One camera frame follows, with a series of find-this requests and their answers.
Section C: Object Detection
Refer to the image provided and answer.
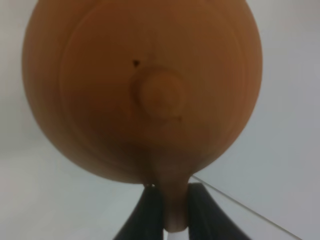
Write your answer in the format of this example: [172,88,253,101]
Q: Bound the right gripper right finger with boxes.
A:
[187,183,250,240]

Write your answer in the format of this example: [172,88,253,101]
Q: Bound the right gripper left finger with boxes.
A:
[114,186,164,240]

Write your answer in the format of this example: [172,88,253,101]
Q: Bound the brown clay teapot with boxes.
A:
[22,0,263,233]

